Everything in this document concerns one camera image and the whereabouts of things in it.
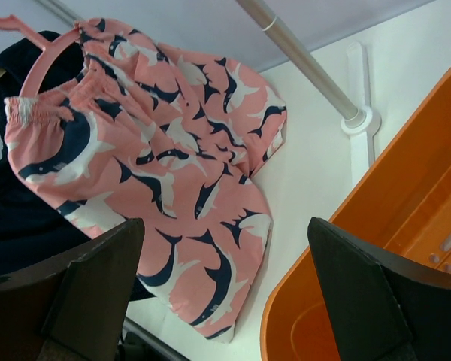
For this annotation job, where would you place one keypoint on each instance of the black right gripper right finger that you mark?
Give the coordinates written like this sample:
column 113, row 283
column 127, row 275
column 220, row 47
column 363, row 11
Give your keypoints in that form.
column 381, row 306

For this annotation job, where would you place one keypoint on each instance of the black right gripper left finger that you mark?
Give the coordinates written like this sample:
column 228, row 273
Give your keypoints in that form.
column 72, row 305

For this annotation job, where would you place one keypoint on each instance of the navy blue shorts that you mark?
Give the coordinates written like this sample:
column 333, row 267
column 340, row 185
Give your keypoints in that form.
column 30, row 230

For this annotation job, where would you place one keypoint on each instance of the pink shark print shorts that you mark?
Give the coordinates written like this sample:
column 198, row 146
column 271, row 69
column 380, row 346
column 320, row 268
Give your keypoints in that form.
column 167, row 135

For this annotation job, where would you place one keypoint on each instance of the pink plastic hanger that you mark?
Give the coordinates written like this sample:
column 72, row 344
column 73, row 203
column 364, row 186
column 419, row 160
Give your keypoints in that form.
column 51, row 50

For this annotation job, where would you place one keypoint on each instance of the orange plastic basket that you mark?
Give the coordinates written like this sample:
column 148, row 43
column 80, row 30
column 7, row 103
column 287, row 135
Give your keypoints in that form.
column 402, row 204

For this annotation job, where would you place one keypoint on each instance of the white clothes rack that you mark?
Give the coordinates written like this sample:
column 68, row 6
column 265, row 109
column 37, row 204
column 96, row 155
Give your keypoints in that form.
column 323, row 79

